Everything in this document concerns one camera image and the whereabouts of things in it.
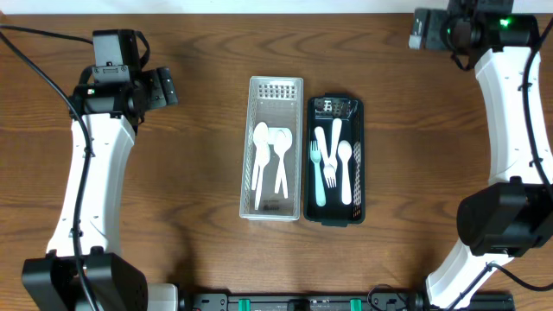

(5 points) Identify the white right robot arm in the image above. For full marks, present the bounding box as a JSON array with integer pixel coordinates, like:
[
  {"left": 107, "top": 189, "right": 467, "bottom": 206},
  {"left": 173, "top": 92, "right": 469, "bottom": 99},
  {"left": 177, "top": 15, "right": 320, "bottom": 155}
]
[{"left": 404, "top": 1, "right": 552, "bottom": 310}]

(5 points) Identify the white plastic spoon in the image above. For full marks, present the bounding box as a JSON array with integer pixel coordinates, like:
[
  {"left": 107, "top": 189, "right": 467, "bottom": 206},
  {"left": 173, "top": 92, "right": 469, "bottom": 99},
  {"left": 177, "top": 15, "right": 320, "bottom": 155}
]
[
  {"left": 255, "top": 143, "right": 270, "bottom": 210},
  {"left": 251, "top": 122, "right": 269, "bottom": 190},
  {"left": 276, "top": 128, "right": 294, "bottom": 200},
  {"left": 273, "top": 130, "right": 288, "bottom": 198}
]

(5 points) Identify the pale blue plastic fork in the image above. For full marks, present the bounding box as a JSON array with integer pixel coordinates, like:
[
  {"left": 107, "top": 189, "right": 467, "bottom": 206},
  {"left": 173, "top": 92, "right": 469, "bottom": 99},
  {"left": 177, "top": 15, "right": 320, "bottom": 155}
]
[{"left": 309, "top": 141, "right": 327, "bottom": 207}]

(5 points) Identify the white plastic fork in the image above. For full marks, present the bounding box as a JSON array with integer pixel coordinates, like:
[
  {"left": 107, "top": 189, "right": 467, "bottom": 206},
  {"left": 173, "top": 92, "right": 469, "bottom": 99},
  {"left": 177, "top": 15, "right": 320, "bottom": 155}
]
[
  {"left": 329, "top": 118, "right": 342, "bottom": 170},
  {"left": 337, "top": 140, "right": 353, "bottom": 205},
  {"left": 314, "top": 126, "right": 336, "bottom": 188}
]

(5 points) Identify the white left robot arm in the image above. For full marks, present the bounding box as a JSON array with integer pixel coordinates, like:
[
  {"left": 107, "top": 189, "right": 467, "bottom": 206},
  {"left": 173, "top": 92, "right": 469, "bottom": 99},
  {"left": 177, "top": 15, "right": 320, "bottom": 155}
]
[{"left": 22, "top": 67, "right": 179, "bottom": 310}]

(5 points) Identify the clear perforated plastic basket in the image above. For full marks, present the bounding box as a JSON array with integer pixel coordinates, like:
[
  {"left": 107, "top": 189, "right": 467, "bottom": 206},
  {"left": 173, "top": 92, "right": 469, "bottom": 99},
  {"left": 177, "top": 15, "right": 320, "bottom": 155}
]
[{"left": 239, "top": 76, "right": 303, "bottom": 221}]

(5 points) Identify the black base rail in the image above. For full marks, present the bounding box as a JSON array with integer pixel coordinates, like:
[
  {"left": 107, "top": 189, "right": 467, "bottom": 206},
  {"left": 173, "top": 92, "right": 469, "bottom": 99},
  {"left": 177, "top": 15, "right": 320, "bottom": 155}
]
[{"left": 172, "top": 280, "right": 516, "bottom": 311}]

